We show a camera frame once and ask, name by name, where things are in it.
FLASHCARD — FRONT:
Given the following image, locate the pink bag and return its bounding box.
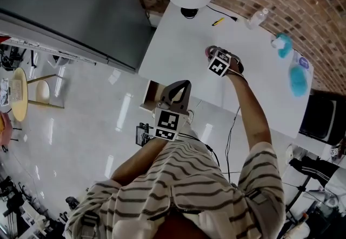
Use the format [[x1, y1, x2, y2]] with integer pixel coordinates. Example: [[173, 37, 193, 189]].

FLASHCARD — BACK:
[[0, 112, 13, 147]]

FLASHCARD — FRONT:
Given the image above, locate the round yellow table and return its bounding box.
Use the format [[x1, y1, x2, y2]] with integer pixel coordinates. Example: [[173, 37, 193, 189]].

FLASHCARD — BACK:
[[12, 67, 29, 122]]

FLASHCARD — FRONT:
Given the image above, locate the black floor cable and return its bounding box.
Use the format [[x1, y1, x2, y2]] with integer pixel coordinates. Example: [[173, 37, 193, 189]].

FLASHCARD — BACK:
[[225, 107, 241, 179]]

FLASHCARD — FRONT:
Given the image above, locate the yellow stool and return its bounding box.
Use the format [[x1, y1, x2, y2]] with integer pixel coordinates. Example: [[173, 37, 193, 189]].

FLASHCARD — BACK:
[[26, 74, 65, 109]]

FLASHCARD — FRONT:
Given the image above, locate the teal duster in plastic bag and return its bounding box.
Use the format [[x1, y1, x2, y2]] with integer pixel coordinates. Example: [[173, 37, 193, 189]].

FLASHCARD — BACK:
[[288, 48, 311, 97]]

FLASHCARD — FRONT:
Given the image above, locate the white metal shelf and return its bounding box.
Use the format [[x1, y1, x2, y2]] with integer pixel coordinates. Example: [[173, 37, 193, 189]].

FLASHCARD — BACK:
[[0, 34, 97, 67]]

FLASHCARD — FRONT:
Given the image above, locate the person's left forearm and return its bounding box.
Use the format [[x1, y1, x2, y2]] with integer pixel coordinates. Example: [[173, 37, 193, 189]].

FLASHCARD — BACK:
[[110, 137, 170, 187]]

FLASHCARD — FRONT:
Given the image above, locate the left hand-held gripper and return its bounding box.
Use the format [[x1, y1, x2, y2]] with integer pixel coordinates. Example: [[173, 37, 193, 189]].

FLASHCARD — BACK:
[[154, 80, 192, 142]]

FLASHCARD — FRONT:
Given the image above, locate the black device with cables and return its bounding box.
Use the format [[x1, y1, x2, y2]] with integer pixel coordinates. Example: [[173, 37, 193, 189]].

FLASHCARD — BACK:
[[136, 123, 157, 147]]

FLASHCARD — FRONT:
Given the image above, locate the white perforated box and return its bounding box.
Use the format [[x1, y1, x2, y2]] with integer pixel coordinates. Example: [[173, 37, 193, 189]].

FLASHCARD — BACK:
[[0, 78, 22, 106]]

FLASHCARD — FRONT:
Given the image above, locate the person's striped shirt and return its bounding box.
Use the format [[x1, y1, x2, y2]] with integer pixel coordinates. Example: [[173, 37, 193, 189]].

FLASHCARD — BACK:
[[64, 139, 287, 239]]

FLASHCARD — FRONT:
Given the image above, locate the grey refrigerator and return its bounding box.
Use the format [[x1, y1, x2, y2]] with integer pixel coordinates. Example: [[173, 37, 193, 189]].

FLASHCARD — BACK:
[[0, 0, 156, 74]]

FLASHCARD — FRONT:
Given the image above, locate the black chair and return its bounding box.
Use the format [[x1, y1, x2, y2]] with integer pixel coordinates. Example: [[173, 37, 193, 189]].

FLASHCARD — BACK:
[[298, 89, 346, 147]]

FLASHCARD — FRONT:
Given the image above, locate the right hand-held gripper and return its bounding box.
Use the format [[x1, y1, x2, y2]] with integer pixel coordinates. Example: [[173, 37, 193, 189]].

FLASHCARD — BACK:
[[207, 45, 245, 78]]

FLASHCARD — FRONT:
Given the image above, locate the wooden drawer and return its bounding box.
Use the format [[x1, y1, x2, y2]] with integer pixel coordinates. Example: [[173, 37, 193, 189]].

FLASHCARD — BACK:
[[139, 80, 168, 111]]

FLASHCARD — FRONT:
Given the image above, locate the clear plastic bottle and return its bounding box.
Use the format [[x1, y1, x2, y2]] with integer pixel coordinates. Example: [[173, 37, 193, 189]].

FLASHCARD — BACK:
[[245, 8, 270, 30]]

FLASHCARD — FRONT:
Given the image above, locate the black lamp cable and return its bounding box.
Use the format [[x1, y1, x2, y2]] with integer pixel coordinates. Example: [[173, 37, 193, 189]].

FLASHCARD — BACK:
[[205, 4, 238, 23]]

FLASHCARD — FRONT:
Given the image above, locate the person's right forearm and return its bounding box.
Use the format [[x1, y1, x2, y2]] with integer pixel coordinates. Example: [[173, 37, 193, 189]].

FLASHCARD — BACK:
[[225, 72, 272, 152]]

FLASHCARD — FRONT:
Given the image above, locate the white desk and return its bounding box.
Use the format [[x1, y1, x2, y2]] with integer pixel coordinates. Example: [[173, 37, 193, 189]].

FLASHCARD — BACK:
[[138, 0, 314, 138]]

